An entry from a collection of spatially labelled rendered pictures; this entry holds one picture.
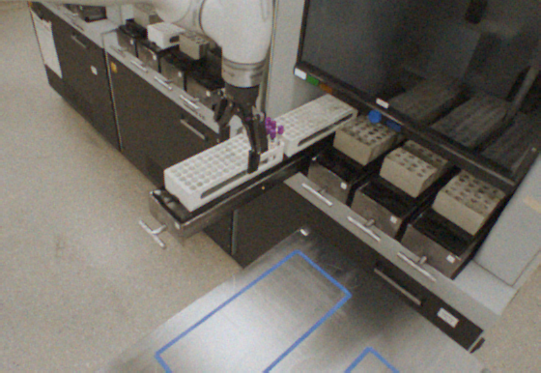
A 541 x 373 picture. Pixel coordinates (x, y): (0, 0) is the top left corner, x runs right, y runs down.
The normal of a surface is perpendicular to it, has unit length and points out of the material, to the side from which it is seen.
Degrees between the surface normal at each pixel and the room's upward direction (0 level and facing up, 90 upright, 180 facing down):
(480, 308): 90
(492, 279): 0
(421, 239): 90
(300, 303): 0
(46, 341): 0
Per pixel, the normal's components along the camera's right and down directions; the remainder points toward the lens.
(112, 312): 0.09, -0.75
